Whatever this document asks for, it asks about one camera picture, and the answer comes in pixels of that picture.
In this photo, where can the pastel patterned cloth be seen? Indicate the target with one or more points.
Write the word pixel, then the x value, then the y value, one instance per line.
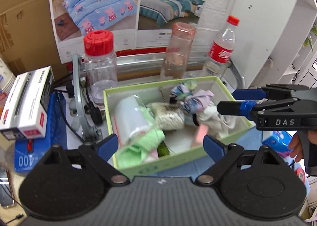
pixel 191 99

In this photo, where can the red cap clear jar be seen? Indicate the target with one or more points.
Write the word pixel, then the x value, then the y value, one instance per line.
pixel 100 63

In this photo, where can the bedding calendar poster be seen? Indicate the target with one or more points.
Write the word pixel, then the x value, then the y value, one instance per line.
pixel 134 23

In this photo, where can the white colourful sock bundle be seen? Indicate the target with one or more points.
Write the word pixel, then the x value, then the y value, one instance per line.
pixel 219 125

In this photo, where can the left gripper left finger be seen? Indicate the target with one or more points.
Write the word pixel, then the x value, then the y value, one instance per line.
pixel 97 156

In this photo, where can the cola plastic bottle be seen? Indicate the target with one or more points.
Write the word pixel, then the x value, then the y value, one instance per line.
pixel 218 57

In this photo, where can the brown cardboard sheet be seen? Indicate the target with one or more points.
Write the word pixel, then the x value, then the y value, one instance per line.
pixel 27 37

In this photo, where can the clear plastic bag roll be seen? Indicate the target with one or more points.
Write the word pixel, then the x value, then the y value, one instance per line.
pixel 130 123

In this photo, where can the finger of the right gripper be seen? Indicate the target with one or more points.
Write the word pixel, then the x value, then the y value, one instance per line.
pixel 249 94
pixel 244 108

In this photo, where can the pink glass bottle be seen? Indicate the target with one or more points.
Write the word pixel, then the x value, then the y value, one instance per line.
pixel 178 50

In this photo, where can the beige knitted cloth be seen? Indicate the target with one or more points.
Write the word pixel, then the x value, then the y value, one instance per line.
pixel 168 117

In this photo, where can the green cloth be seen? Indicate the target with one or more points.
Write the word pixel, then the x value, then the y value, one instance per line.
pixel 143 148

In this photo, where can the person right hand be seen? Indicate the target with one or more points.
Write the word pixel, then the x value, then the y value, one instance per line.
pixel 296 148

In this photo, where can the white red small carton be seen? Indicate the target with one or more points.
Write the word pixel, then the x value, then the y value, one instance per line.
pixel 25 112

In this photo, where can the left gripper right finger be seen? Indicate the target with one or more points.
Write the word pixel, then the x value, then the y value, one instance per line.
pixel 224 157

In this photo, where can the green cardboard box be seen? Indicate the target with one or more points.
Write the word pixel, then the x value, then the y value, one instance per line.
pixel 179 146

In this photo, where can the blue tissue pack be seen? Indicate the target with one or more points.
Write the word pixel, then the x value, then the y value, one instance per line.
pixel 278 141

